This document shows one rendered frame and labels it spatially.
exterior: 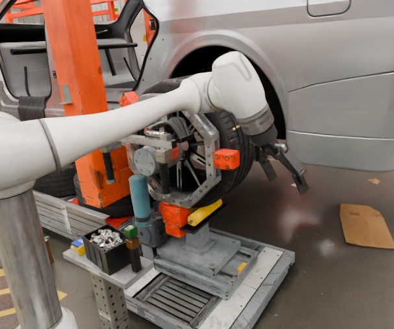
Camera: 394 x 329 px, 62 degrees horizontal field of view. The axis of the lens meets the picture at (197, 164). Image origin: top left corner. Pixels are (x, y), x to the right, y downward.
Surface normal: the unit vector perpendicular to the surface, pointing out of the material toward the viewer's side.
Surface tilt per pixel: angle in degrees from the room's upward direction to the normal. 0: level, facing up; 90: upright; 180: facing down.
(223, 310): 0
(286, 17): 90
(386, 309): 0
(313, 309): 0
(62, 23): 90
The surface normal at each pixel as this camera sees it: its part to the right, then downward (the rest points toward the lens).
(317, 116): -0.57, 0.32
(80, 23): 0.82, 0.14
